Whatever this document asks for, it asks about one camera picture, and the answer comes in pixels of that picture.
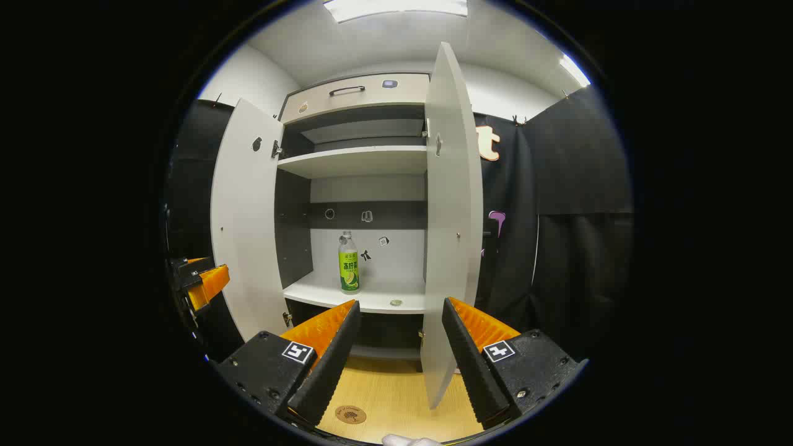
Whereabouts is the grey cabinet door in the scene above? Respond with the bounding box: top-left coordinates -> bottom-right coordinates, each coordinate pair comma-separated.
210,98 -> 291,343
421,42 -> 484,411

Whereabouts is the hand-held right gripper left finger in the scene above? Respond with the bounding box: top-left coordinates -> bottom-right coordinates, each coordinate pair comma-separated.
214,300 -> 362,428

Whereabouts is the small ceiling light panel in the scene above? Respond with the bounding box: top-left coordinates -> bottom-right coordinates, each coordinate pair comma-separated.
559,55 -> 591,87

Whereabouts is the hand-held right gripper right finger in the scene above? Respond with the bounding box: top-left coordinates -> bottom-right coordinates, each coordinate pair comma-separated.
442,297 -> 588,429

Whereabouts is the black backdrop cloth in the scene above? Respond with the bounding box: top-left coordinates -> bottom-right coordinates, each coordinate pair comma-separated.
162,85 -> 634,366

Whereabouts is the grey cabinet drawer front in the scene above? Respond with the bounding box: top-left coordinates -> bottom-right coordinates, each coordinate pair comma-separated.
280,73 -> 431,125

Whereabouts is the long ceiling light panel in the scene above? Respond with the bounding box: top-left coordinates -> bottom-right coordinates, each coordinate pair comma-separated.
322,0 -> 469,24

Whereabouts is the green label drink bottle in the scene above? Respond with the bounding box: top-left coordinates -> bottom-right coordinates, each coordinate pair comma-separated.
338,231 -> 360,293

